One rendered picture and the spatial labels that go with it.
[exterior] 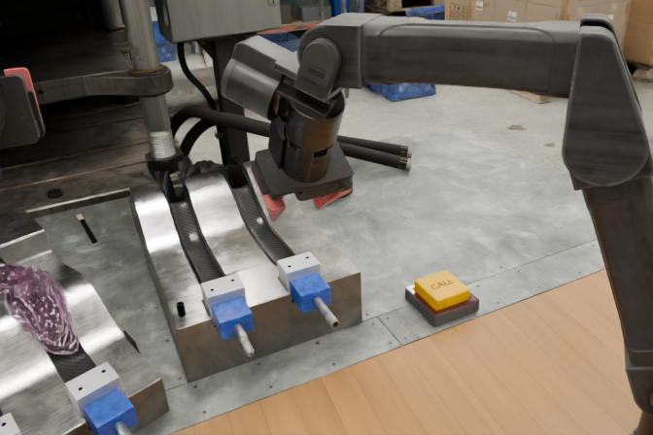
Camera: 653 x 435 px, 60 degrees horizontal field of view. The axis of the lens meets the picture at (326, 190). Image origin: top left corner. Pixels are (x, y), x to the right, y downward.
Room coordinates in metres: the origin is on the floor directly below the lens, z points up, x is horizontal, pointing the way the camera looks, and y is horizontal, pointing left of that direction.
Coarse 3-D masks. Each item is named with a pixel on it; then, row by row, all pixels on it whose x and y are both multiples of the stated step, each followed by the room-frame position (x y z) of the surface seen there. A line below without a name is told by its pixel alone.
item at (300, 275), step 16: (304, 256) 0.67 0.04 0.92; (288, 272) 0.64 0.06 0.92; (304, 272) 0.64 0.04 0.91; (320, 272) 0.65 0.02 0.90; (288, 288) 0.63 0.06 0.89; (304, 288) 0.62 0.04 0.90; (320, 288) 0.61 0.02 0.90; (304, 304) 0.60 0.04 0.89; (320, 304) 0.59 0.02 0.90; (336, 320) 0.56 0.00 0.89
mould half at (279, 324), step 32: (160, 192) 0.87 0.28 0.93; (192, 192) 0.88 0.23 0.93; (224, 192) 0.88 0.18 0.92; (256, 192) 0.89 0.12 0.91; (160, 224) 0.81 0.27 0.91; (224, 224) 0.82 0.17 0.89; (288, 224) 0.83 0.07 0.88; (160, 256) 0.75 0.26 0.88; (224, 256) 0.74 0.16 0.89; (256, 256) 0.73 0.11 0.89; (320, 256) 0.71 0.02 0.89; (160, 288) 0.68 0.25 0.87; (192, 288) 0.65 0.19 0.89; (256, 288) 0.64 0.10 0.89; (352, 288) 0.66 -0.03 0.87; (192, 320) 0.58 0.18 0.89; (256, 320) 0.60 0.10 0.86; (288, 320) 0.62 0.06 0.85; (320, 320) 0.64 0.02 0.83; (352, 320) 0.66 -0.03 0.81; (192, 352) 0.57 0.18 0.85; (224, 352) 0.59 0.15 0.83; (256, 352) 0.60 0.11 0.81
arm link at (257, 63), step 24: (240, 48) 0.58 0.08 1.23; (264, 48) 0.59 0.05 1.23; (312, 48) 0.52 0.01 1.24; (336, 48) 0.52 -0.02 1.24; (240, 72) 0.58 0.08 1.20; (264, 72) 0.57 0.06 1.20; (288, 72) 0.55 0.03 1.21; (312, 72) 0.52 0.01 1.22; (336, 72) 0.52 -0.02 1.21; (240, 96) 0.57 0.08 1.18; (264, 96) 0.56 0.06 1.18; (312, 96) 0.52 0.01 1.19
